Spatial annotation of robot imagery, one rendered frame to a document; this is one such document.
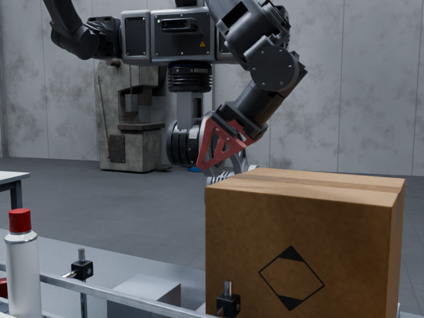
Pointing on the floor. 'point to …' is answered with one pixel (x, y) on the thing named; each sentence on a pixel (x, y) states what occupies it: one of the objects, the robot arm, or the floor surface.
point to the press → (128, 116)
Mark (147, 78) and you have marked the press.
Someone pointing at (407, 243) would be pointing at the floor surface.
